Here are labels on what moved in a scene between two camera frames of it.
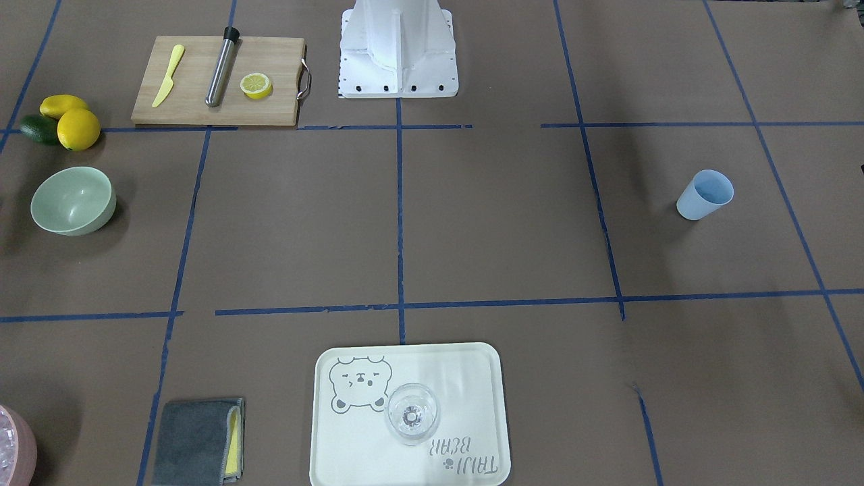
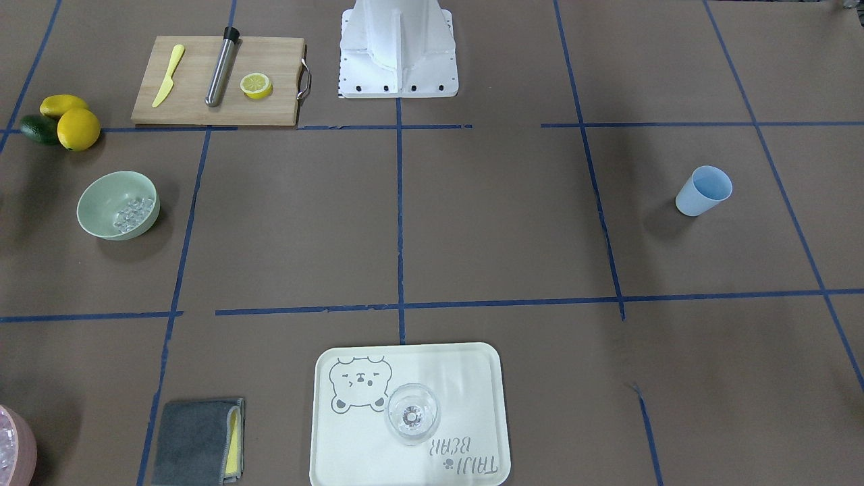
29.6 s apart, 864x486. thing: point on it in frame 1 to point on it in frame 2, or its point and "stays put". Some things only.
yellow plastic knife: [169, 82] stays put
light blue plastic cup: [707, 191] stays put
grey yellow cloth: [200, 443] stays put
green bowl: [73, 201] to [118, 205]
